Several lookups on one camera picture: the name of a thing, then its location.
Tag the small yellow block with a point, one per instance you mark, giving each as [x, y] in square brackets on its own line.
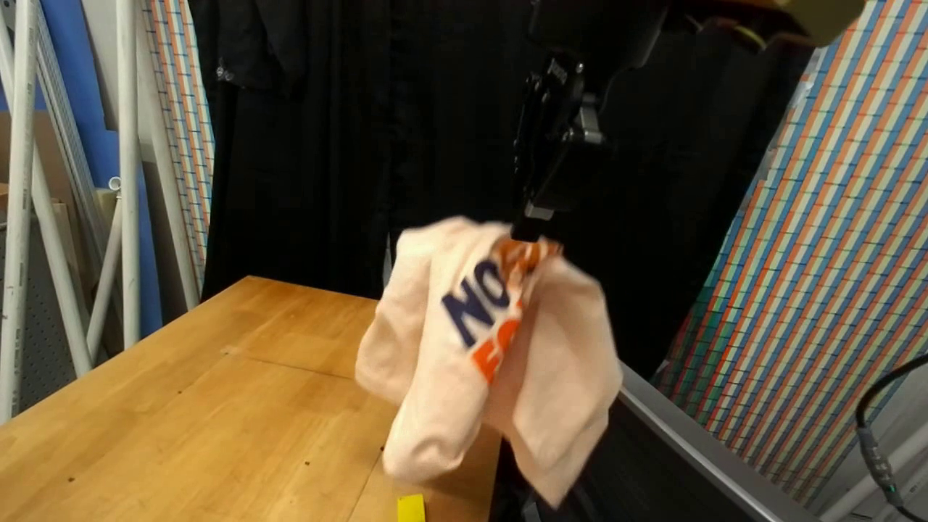
[411, 509]

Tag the pale orange printed shirt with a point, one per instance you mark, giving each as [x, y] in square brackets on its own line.
[484, 357]

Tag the large colorful striped panel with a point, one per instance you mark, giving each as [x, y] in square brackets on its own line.
[823, 271]

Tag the blue board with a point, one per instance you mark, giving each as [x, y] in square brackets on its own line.
[98, 116]

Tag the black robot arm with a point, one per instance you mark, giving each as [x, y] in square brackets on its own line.
[595, 29]

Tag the narrow colorful striped panel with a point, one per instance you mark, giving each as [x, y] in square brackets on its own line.
[184, 126]

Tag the black curtain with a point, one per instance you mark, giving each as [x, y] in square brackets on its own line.
[368, 135]

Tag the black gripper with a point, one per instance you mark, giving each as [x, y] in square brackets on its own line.
[566, 96]

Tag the white metal frame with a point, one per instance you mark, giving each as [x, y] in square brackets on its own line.
[126, 162]

